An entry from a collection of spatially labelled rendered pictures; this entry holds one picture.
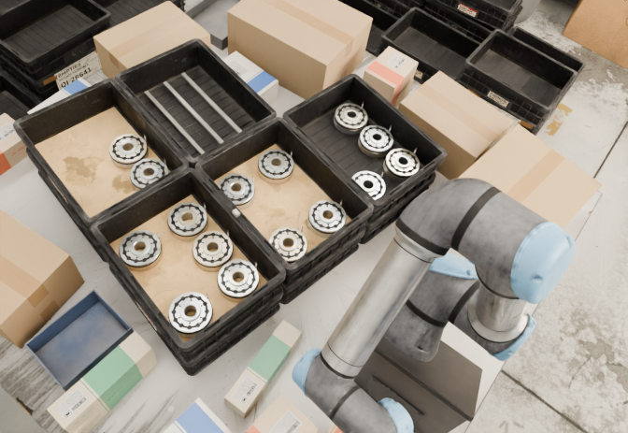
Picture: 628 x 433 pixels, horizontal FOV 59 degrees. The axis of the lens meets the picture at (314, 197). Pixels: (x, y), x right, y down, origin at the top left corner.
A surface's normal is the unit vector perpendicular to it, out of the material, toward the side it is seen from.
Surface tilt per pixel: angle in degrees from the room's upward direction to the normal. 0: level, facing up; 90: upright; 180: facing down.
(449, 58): 0
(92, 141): 0
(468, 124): 0
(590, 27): 73
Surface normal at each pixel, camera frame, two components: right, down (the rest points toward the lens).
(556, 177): 0.11, -0.55
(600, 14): -0.55, 0.44
